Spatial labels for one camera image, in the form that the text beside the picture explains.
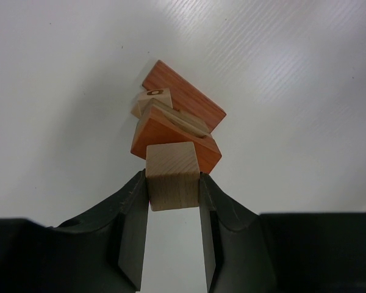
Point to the long light wood block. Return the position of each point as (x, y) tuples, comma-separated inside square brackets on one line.
[(136, 111)]

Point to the long dark wood block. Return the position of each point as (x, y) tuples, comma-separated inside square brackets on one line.
[(184, 95)]

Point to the small dark wood cube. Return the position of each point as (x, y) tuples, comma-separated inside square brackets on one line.
[(154, 128)]

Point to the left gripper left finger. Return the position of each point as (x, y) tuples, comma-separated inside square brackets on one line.
[(99, 250)]

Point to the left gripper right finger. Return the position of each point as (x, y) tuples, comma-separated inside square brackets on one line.
[(279, 252)]

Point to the small light cube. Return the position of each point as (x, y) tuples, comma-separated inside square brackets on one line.
[(162, 95), (172, 176)]

